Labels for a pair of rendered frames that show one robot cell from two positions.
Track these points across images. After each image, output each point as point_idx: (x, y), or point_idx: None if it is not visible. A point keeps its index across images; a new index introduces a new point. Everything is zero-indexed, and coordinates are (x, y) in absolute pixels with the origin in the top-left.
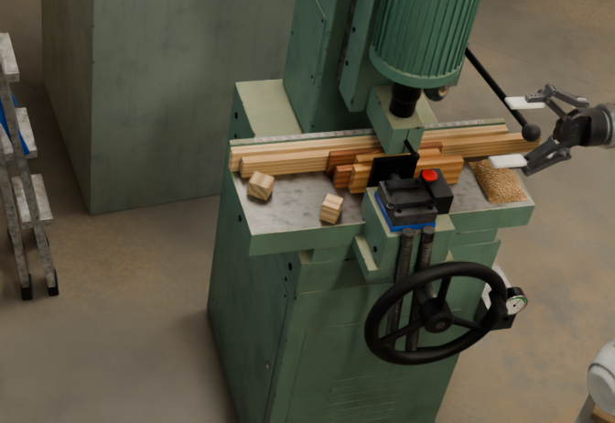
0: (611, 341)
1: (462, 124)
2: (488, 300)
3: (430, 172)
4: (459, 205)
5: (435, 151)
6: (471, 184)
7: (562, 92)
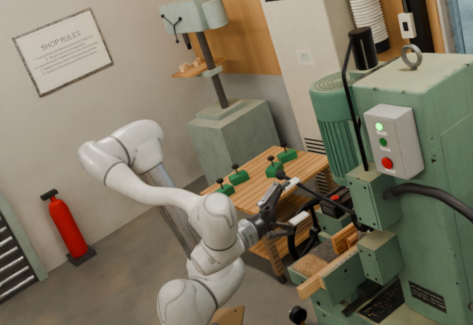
0: (234, 264)
1: (345, 258)
2: (313, 323)
3: (334, 197)
4: (326, 243)
5: (350, 238)
6: (326, 257)
7: (270, 189)
